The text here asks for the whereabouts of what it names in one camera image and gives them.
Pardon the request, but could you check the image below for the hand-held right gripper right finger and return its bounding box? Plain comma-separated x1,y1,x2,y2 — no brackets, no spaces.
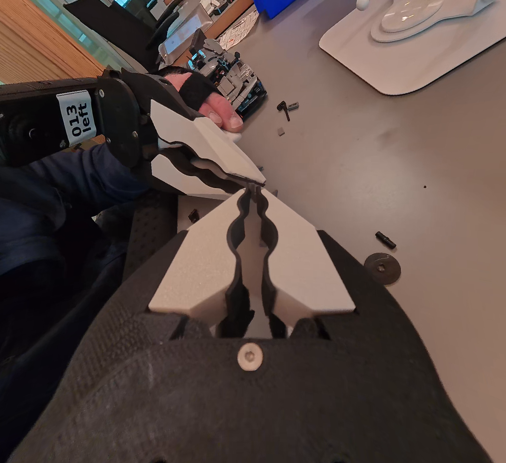
255,187,356,339

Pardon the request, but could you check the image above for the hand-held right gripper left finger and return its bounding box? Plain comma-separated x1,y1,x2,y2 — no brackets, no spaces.
148,188,254,339

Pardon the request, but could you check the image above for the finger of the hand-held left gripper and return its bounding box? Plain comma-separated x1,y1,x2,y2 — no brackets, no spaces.
150,153,246,197
150,99,266,188

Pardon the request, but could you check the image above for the person's left forearm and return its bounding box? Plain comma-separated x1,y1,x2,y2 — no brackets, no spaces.
0,143,153,230

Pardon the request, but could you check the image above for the black round lego disc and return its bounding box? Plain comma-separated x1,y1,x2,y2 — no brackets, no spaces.
364,252,402,285

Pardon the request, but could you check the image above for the grey lego vehicle model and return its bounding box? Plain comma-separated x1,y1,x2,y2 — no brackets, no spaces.
186,38,268,120

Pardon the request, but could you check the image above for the lego instruction sheet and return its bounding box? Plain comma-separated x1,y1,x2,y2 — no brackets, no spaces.
217,9,260,51

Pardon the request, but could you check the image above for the person's left hand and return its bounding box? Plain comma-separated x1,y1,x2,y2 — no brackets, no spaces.
162,67,244,132

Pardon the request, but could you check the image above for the black office chair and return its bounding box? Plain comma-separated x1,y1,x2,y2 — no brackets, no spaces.
63,0,159,72

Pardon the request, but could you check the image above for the background wooden desk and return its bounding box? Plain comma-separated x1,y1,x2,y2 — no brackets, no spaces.
158,0,254,66

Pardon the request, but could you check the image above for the white desk stand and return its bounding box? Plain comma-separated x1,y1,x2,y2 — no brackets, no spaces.
319,0,506,96

